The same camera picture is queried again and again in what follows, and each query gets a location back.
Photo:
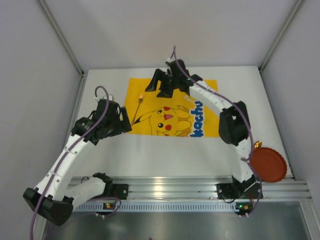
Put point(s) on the right aluminium frame post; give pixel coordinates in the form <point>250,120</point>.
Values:
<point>293,13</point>

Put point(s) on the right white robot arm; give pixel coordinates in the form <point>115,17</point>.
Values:
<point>234,125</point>

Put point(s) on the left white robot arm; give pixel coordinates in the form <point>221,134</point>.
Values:
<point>51,198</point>

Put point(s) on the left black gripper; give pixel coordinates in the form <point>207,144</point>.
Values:
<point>117,121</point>

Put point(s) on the red plate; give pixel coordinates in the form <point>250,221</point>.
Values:
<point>269,164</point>

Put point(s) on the aluminium mounting rail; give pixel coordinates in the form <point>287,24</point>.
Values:
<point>204,188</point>

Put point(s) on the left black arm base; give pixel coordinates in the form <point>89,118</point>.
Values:
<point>114,190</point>

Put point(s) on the perforated cable tray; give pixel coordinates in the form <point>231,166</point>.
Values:
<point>131,206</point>

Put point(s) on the copper fork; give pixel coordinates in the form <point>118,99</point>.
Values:
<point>140,100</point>

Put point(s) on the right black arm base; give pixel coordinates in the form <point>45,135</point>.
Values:
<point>236,190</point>

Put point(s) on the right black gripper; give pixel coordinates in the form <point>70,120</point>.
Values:
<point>166,81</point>

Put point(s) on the gold spoon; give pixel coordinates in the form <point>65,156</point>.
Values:
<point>258,144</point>

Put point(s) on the yellow Pikachu placemat cloth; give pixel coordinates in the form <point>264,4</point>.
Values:
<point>179,116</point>

